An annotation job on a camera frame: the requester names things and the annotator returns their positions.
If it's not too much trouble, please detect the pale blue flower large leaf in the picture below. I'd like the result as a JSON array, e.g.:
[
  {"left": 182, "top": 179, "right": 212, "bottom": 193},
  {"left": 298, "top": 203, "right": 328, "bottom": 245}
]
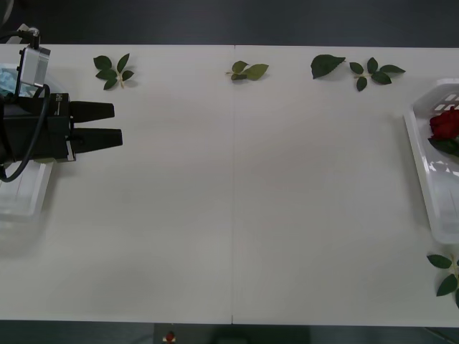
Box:
[{"left": 0, "top": 64, "right": 19, "bottom": 97}]

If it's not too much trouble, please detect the white slotted plastic basket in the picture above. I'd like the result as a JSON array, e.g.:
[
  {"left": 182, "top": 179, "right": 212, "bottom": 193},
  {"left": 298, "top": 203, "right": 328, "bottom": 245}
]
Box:
[
  {"left": 0, "top": 62, "right": 69, "bottom": 219},
  {"left": 403, "top": 77, "right": 459, "bottom": 245}
]

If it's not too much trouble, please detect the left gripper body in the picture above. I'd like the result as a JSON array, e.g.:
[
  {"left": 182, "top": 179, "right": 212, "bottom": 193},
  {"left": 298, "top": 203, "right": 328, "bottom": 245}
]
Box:
[{"left": 0, "top": 92, "right": 78, "bottom": 164}]

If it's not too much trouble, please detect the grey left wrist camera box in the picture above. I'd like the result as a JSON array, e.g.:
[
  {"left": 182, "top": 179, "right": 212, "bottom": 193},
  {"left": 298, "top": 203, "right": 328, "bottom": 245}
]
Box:
[{"left": 16, "top": 44, "right": 52, "bottom": 89}]

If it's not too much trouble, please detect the pale green leaf twig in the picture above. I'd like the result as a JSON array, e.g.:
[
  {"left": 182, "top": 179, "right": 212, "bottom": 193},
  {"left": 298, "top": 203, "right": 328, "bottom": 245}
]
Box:
[{"left": 224, "top": 60, "right": 270, "bottom": 82}]

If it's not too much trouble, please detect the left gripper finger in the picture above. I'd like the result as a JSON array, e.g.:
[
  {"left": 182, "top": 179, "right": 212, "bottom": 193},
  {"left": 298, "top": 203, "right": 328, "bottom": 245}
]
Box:
[
  {"left": 73, "top": 128, "right": 124, "bottom": 156},
  {"left": 70, "top": 101, "right": 115, "bottom": 121}
]

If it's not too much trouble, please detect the single dark green leaf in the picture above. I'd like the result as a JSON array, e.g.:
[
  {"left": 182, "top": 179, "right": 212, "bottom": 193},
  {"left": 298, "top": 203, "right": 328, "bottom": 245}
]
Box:
[{"left": 310, "top": 54, "right": 347, "bottom": 80}]

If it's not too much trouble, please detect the red rose pale stem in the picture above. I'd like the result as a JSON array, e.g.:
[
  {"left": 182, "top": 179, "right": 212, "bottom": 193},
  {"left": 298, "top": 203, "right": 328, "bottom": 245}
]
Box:
[{"left": 428, "top": 106, "right": 459, "bottom": 158}]

